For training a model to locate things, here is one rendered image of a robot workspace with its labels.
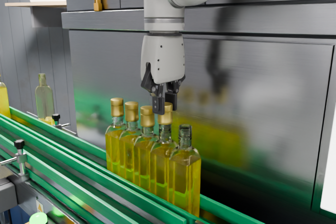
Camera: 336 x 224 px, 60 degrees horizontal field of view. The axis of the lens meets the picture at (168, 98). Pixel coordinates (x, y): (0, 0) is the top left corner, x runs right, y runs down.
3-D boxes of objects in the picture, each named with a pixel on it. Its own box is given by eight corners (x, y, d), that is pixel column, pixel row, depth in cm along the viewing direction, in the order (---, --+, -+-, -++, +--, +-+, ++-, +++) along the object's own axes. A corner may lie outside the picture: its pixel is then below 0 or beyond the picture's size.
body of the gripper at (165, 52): (167, 27, 67) (167, 75, 70) (134, 28, 60) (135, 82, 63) (193, 28, 63) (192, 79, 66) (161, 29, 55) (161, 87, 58)
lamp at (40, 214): (50, 224, 80) (49, 214, 79) (34, 232, 76) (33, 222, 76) (43, 217, 82) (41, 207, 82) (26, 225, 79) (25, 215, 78)
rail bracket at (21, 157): (31, 180, 92) (26, 141, 88) (6, 190, 86) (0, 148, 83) (26, 176, 94) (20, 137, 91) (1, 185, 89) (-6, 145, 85)
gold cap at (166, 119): (176, 121, 67) (176, 103, 66) (165, 126, 64) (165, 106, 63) (164, 118, 69) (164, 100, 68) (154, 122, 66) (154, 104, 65)
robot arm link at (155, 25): (164, 18, 67) (164, 31, 68) (135, 18, 60) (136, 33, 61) (193, 18, 62) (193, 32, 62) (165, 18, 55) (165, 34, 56)
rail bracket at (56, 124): (74, 143, 120) (71, 112, 116) (58, 148, 115) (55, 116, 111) (68, 140, 122) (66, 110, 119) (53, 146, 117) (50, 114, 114)
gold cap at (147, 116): (158, 124, 71) (157, 107, 70) (147, 128, 68) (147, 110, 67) (147, 121, 73) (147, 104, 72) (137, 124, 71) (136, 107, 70)
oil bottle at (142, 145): (164, 209, 77) (164, 133, 72) (149, 219, 73) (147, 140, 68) (149, 200, 81) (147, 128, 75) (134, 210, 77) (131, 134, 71)
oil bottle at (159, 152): (181, 218, 73) (182, 139, 68) (166, 230, 69) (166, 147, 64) (164, 209, 77) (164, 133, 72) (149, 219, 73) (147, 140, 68)
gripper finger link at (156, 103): (154, 83, 64) (154, 112, 66) (143, 85, 62) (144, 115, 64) (164, 85, 62) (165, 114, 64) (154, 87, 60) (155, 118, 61)
